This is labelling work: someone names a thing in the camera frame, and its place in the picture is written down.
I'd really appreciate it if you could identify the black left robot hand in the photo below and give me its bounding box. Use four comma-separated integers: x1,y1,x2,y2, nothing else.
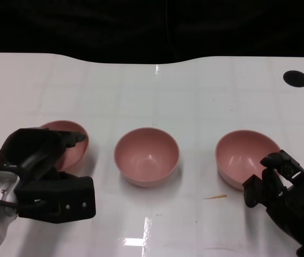
1,127,90,180

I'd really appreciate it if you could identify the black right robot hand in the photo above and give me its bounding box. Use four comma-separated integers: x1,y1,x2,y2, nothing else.
242,149,304,257

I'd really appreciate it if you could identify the pink plastic bowl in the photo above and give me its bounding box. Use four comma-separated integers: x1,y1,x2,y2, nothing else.
113,127,181,187
215,130,283,191
38,119,90,172

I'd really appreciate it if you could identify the black round table grommet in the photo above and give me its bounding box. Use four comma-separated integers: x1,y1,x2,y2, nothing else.
283,70,304,88

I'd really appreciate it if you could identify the black left wrist camera housing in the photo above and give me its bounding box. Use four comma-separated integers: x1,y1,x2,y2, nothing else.
16,172,96,224

